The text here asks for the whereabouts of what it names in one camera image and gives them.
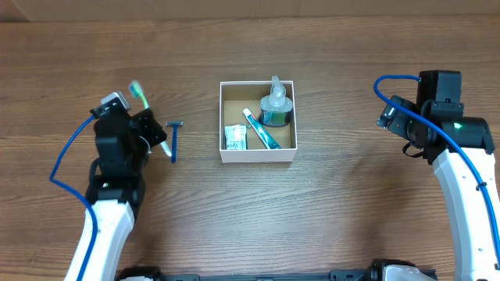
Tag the Colgate toothpaste tube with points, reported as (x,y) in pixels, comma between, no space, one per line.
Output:
(261,132)

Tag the clear soap pump bottle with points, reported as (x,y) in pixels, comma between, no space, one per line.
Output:
(276,107)

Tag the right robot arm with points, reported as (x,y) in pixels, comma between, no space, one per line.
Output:
(461,152)

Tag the green white toothbrush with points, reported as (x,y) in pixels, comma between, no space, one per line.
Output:
(137,92)

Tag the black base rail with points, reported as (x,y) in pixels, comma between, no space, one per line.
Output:
(375,272)

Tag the green white soap packet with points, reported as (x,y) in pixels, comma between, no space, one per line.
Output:
(236,137)

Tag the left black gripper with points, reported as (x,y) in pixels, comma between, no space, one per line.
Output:
(148,127)

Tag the blue disposable razor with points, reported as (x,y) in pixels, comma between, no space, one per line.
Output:
(174,125)

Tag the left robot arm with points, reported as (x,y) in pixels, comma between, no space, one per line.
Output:
(115,192)

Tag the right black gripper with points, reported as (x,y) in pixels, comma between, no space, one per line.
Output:
(401,127)

